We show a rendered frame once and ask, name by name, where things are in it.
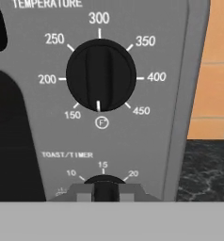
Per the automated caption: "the black toaster oven temperature knob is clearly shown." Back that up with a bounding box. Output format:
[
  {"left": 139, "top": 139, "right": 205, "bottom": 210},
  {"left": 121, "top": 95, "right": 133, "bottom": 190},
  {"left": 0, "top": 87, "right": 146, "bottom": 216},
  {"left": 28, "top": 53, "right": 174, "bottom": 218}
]
[{"left": 65, "top": 38, "right": 137, "bottom": 113}]

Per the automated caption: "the black toaster oven timer knob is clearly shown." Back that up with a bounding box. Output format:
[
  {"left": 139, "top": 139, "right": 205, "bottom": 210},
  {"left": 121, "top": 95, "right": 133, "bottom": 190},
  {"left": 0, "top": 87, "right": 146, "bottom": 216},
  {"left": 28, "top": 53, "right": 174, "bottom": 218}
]
[{"left": 83, "top": 174, "right": 127, "bottom": 202}]

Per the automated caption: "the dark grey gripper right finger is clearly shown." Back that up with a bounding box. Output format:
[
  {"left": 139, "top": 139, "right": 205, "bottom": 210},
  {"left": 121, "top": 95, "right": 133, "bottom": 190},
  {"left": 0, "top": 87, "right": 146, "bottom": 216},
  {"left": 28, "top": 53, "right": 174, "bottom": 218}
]
[{"left": 117, "top": 183, "right": 164, "bottom": 202}]

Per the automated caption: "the grey toaster oven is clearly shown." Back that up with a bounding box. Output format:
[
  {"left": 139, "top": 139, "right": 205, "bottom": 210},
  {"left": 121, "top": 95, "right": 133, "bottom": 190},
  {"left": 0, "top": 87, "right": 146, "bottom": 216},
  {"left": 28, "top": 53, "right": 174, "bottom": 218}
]
[{"left": 0, "top": 0, "right": 212, "bottom": 202}]

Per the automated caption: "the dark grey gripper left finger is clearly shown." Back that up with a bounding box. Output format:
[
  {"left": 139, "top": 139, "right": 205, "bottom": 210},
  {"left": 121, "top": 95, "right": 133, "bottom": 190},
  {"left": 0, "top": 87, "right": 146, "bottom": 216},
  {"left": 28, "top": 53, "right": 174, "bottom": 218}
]
[{"left": 45, "top": 183, "right": 95, "bottom": 202}]

